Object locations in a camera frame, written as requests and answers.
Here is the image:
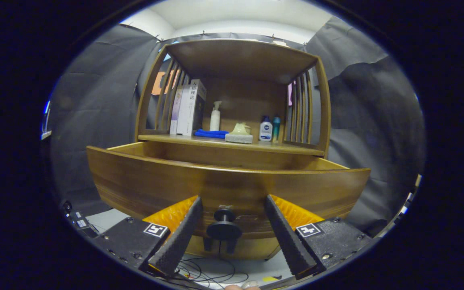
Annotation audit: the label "white pump bottle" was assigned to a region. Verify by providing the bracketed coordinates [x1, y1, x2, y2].
[210, 101, 222, 131]

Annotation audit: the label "black controller box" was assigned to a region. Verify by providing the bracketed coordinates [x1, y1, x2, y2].
[71, 207, 99, 238]

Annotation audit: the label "black floor cables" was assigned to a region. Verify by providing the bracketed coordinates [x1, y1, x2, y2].
[172, 258, 251, 288]

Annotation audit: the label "white lotion bottle blue cap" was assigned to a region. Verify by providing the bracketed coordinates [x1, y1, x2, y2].
[259, 116, 273, 142]

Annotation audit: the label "folded blue cloth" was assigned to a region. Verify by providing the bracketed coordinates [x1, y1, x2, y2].
[194, 128, 229, 139]

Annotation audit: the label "wooden cabinet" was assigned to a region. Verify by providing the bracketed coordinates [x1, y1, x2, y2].
[135, 39, 332, 260]

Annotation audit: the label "thin pale purple book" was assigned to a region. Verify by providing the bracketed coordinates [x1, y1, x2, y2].
[170, 88, 183, 135]

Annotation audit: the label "wooden drawer with black knob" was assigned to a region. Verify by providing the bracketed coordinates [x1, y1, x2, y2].
[86, 141, 372, 241]

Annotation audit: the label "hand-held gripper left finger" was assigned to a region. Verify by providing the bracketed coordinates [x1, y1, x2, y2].
[92, 195, 203, 278]

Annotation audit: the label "wooden countertop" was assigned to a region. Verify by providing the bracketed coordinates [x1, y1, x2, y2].
[138, 134, 325, 157]

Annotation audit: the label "pale green sponge brush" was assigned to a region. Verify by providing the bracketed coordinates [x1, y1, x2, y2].
[225, 122, 253, 144]

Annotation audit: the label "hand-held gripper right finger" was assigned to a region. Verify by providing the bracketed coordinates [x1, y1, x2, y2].
[263, 194, 372, 281]

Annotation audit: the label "thick white book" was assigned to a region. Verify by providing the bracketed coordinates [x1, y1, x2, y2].
[176, 79, 207, 136]

